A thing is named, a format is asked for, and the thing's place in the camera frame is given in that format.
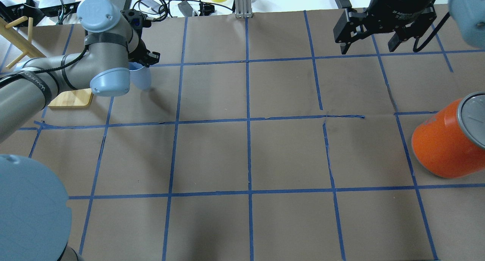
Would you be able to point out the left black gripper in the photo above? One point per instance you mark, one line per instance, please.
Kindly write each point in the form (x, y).
(141, 51)

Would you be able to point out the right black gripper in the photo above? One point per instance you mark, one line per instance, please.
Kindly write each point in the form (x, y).
(406, 5)

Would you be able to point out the light blue plastic cup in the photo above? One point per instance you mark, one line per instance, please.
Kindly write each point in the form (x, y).
(140, 76)

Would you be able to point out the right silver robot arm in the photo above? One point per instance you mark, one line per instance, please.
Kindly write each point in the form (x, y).
(469, 16)

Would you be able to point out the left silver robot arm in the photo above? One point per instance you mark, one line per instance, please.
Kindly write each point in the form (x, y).
(35, 219)

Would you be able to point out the wooden cup rack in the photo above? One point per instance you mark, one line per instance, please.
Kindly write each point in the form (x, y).
(35, 80)

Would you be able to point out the large orange can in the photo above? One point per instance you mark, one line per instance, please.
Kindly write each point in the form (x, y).
(450, 144)

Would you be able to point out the aluminium frame post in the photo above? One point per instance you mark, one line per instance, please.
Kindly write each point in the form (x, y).
(243, 9)

